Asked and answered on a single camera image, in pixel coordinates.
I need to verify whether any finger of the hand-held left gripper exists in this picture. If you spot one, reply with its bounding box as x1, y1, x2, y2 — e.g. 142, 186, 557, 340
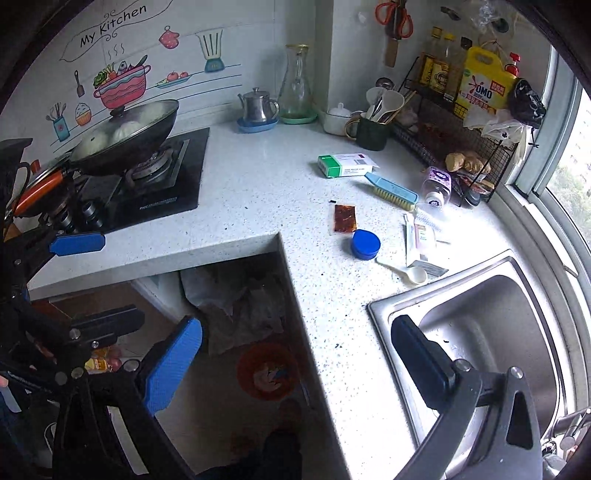
18, 232, 106, 278
69, 304, 146, 344

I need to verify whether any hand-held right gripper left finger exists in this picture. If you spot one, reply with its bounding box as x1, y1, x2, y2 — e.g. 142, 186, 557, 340
53, 316, 204, 480

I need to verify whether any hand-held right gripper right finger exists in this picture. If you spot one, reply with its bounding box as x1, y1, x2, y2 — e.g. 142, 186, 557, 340
390, 315, 543, 480

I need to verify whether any red bin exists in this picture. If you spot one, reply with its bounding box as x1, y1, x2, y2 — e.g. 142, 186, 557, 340
236, 342, 301, 401

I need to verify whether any yellow and pink packet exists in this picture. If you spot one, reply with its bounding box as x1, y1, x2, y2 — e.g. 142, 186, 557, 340
84, 346, 123, 374

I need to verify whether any grey plastic bag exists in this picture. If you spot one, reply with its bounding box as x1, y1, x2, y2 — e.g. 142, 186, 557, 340
180, 265, 287, 356

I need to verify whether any steel sink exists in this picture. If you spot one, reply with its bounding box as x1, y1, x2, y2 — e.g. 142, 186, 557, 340
368, 249, 573, 480

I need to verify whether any black gas stove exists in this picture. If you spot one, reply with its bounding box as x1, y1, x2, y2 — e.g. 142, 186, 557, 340
46, 127, 211, 234

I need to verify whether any white plastic spoon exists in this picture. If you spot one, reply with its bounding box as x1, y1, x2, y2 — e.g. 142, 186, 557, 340
375, 256, 429, 284

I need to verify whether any grey sachet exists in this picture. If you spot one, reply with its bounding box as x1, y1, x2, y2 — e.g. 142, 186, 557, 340
409, 260, 450, 278

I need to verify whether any black wok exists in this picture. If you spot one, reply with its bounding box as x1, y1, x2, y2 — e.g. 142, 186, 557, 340
69, 104, 181, 176

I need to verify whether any glass wok lid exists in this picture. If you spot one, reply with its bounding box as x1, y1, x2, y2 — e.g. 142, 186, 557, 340
69, 99, 180, 160

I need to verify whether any blue round lid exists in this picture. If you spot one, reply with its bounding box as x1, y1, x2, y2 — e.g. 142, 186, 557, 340
350, 228, 382, 260

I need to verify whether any steel faucet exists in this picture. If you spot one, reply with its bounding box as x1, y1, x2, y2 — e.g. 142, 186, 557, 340
542, 406, 591, 455

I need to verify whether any brown sauce packet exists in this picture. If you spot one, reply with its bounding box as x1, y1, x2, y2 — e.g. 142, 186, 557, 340
330, 203, 358, 235

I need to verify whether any blue scrubbing brush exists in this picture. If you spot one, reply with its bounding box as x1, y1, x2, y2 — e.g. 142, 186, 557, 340
364, 172, 419, 205

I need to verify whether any purple label juice bottle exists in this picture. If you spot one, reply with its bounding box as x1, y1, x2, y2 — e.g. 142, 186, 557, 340
421, 166, 453, 208

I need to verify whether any blue saucer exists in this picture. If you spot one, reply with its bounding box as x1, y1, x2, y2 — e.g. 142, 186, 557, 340
237, 117, 279, 134

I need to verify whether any green and white box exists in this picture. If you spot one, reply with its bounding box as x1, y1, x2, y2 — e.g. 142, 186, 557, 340
317, 152, 380, 179

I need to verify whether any steel teapot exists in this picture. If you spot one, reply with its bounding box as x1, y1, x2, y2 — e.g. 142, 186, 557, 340
238, 88, 280, 124

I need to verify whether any dark mug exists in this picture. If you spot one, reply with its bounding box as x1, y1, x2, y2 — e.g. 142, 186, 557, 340
344, 113, 393, 152

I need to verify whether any white plastic bag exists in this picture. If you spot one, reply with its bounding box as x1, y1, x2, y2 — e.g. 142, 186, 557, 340
463, 108, 527, 144

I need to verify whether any white lidded pot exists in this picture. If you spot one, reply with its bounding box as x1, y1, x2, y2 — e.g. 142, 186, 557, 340
323, 102, 363, 136

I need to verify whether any white rice paddle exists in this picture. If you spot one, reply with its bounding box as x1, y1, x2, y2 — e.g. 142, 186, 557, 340
379, 90, 406, 123

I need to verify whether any glass carafe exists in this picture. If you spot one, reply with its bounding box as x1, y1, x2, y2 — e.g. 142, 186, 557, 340
278, 44, 315, 120

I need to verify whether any black plastic bag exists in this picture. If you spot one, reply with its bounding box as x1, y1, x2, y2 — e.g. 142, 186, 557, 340
508, 78, 548, 148

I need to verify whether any yellow detergent bottle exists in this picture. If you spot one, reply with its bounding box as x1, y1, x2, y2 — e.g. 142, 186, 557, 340
455, 45, 518, 118

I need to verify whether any dark sauce bottle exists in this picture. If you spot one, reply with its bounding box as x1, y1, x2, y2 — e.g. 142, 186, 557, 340
419, 26, 446, 88
438, 32, 459, 100

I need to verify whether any clear hanging plastic bag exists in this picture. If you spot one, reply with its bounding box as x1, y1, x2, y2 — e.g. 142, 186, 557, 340
478, 0, 509, 33

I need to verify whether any frying pan with orange handle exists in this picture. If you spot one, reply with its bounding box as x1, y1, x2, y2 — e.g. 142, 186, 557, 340
11, 166, 79, 217

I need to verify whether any kitchen wall sticker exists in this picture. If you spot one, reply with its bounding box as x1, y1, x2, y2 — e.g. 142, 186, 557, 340
28, 2, 243, 160

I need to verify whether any black wire rack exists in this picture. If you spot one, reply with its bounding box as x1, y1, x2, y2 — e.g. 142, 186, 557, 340
390, 55, 520, 208

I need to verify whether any window frame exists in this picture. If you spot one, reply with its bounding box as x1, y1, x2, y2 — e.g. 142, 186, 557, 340
503, 46, 591, 361

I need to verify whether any wooden handled knife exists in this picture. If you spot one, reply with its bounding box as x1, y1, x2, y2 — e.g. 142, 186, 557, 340
385, 0, 407, 69

